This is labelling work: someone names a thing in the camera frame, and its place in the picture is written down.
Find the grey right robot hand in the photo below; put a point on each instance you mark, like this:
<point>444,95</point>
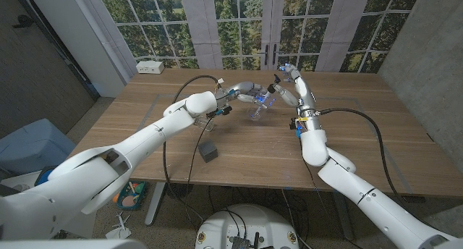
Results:
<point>298,89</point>

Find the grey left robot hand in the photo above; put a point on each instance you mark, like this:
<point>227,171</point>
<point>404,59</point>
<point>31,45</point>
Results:
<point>244,91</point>

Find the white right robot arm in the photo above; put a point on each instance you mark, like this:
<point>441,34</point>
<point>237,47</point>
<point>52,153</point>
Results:
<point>354,191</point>

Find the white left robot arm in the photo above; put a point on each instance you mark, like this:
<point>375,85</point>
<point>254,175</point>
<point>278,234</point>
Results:
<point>108,169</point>

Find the dark grey block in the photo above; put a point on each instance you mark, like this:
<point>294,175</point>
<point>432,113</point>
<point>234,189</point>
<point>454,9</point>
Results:
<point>208,151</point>

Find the printed window backdrop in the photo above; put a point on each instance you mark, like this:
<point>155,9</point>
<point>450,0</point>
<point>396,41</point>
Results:
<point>231,24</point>

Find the white power strip box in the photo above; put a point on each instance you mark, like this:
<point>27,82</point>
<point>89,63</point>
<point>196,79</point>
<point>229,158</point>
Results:
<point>150,67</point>

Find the black round floor base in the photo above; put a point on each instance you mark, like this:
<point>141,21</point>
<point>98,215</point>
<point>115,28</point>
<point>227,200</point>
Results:
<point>179,190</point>

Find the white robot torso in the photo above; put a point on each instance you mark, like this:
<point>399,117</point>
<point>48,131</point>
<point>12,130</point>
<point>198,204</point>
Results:
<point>253,220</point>

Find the white table leg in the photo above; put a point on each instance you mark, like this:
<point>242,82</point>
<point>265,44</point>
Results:
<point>155,205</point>

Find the teal basket of toys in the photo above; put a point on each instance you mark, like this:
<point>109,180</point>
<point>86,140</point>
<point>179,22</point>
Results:
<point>132,198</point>

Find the white toy airplane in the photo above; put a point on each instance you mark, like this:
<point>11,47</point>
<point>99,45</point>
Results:
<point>119,229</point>

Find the dark wooden door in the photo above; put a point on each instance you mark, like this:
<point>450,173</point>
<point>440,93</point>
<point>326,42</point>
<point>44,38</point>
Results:
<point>36,79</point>

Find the blue pad with black rim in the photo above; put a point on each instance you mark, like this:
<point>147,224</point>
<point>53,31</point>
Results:
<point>44,176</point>

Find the light blue storage bin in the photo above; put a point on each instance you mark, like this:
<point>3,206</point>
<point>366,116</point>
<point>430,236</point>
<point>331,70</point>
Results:
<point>32,144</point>

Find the white storage box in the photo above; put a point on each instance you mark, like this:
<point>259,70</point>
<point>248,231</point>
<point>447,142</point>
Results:
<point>16,180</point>

